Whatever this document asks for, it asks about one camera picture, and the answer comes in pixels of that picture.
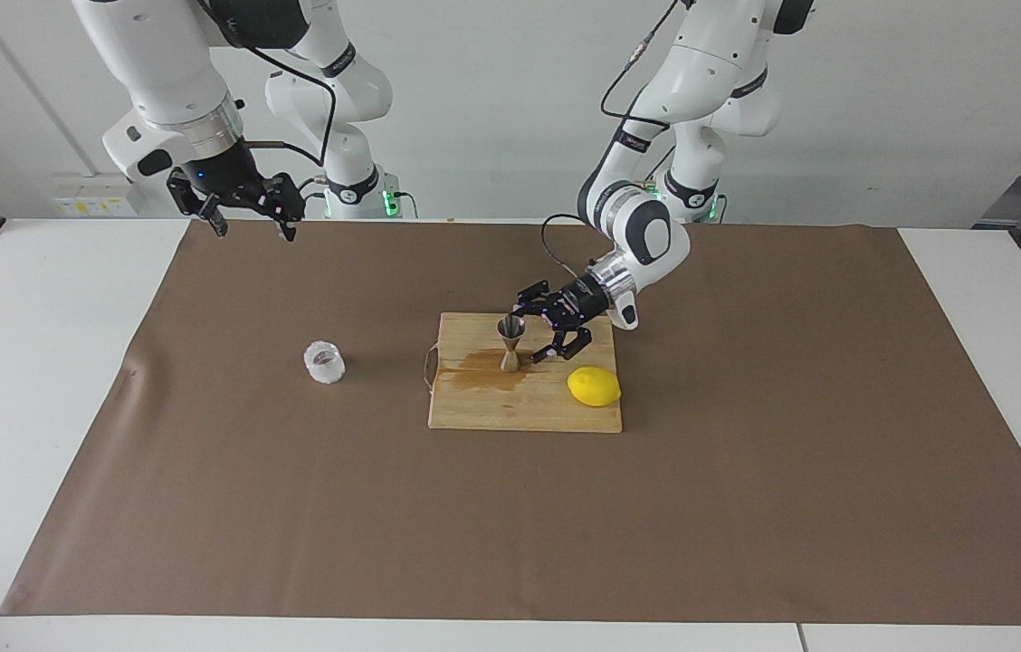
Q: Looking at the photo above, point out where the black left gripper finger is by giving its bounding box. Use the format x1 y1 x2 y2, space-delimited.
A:
533 321 593 363
512 283 566 318

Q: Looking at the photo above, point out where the brown paper table mat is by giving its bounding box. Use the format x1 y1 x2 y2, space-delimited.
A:
0 217 1021 626

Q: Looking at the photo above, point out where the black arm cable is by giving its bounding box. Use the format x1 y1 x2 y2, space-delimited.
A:
243 45 337 168
540 0 683 282

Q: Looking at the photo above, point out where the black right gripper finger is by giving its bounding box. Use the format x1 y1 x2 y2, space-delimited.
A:
248 174 305 243
168 170 229 238

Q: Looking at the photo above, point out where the yellow lemon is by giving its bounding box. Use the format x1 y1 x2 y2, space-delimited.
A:
567 366 622 408

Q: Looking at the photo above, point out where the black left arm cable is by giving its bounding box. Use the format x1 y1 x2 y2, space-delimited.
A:
540 0 683 282

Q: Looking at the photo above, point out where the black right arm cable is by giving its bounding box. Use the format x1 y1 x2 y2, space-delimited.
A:
243 45 337 168

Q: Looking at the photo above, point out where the metal double jigger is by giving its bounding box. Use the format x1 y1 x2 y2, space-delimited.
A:
497 316 527 373

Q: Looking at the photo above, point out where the white wall socket strip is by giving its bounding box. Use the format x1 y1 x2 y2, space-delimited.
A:
52 174 149 218

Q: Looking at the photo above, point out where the wooden cutting board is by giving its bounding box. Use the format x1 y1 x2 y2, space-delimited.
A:
423 312 623 434

